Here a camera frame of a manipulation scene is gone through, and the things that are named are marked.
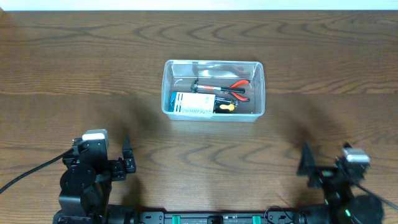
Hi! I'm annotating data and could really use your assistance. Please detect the white blue screwdriver box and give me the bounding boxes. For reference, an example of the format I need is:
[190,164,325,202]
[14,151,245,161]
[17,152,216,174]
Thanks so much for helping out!
[169,91,216,114]

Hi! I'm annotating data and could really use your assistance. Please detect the small black orange hammer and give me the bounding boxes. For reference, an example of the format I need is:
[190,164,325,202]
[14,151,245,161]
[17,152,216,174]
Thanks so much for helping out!
[191,79,228,93]

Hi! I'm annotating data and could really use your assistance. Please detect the stubby yellow black screwdriver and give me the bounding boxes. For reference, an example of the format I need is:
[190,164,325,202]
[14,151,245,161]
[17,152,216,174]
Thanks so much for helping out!
[213,97,237,113]

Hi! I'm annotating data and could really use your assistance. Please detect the red handled pliers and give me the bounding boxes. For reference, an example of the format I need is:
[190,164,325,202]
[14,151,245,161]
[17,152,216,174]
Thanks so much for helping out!
[226,80,250,102]

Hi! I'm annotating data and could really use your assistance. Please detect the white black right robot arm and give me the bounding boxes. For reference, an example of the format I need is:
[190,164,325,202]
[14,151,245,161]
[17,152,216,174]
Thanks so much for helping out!
[293,142,384,224]

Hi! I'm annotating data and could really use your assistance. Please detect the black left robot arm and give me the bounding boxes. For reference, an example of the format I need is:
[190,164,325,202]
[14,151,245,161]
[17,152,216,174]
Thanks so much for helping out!
[53,133,139,224]

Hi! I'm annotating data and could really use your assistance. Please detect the clear plastic container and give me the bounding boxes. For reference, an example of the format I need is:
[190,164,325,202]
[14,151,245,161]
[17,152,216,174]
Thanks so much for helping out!
[162,60,266,122]

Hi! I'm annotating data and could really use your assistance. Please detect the black mounting rail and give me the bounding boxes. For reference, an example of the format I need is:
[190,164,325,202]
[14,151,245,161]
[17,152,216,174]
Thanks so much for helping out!
[134,205,310,224]

